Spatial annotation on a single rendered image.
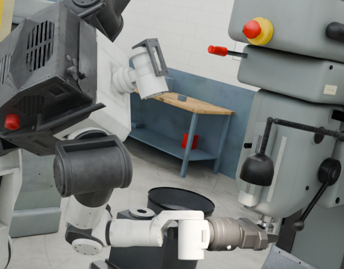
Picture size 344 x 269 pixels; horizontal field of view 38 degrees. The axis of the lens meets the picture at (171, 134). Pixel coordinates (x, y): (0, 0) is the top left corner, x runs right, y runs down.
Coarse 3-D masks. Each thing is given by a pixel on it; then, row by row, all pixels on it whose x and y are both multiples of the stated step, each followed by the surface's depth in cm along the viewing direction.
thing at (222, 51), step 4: (208, 48) 116; (212, 48) 115; (216, 48) 115; (220, 48) 116; (224, 48) 117; (212, 52) 115; (216, 52) 116; (220, 52) 117; (224, 52) 117; (228, 52) 119; (232, 52) 120; (236, 52) 122; (240, 52) 123; (224, 56) 119; (236, 56) 122; (240, 56) 123; (244, 56) 124
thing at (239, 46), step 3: (237, 42) 659; (240, 42) 656; (237, 45) 659; (240, 45) 656; (243, 45) 653; (237, 48) 659; (240, 48) 656; (237, 51) 660; (240, 51) 656; (234, 57) 663; (237, 57) 660; (240, 57) 657; (237, 60) 660; (240, 60) 657
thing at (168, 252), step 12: (120, 216) 170; (132, 216) 169; (144, 216) 168; (156, 216) 174; (168, 240) 160; (120, 252) 171; (132, 252) 168; (144, 252) 165; (156, 252) 162; (168, 252) 162; (120, 264) 171; (132, 264) 168; (144, 264) 165; (156, 264) 162; (168, 264) 164
